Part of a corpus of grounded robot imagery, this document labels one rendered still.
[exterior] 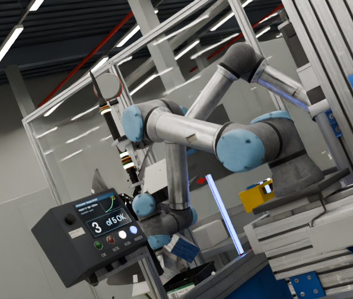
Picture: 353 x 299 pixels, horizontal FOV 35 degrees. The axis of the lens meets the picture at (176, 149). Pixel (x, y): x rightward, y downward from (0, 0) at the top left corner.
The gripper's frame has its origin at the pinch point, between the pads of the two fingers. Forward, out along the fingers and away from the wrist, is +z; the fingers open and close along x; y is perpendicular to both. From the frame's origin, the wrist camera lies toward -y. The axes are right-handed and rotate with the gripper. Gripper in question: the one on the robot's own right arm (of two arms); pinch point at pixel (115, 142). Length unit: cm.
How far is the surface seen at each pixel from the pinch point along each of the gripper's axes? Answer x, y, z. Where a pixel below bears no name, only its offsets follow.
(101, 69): 77, -55, 35
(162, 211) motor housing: 9.2, 34.8, -3.4
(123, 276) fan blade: -21, 52, 7
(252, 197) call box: 15, 44, -42
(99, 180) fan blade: 13.5, 10.3, 23.7
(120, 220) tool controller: -70, 32, -32
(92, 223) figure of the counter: -79, 30, -30
